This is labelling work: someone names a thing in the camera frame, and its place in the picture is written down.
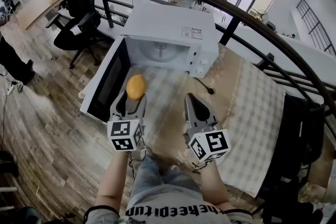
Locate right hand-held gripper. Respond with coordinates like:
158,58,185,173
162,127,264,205
183,93,231,165

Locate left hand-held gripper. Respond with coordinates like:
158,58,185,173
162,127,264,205
107,91,147,152

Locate orange round fruit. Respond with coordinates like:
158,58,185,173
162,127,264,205
125,74,146,101

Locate white microwave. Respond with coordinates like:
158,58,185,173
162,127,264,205
79,2,220,124

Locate person's left forearm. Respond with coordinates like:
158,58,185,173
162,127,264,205
94,151,132,212

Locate person's right forearm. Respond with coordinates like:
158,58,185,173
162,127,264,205
201,161,230,209

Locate black power plug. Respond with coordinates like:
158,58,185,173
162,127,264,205
194,77,216,95

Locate beige checkered tablecloth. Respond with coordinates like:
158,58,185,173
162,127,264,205
78,43,287,198

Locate person's blue jeans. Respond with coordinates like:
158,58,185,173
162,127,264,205
130,156,203,204

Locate person's grey printed shirt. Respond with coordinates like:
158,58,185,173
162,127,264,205
83,183,255,224

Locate black office chair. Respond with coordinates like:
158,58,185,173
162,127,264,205
46,0,103,70

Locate black hanging jacket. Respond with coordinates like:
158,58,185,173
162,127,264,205
258,93,327,224

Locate curved black railing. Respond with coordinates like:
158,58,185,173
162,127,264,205
49,0,336,120

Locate light wooden desk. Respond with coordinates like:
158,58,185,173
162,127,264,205
15,0,68,31

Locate thin black cable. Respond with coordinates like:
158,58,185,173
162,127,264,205
128,136,146,198

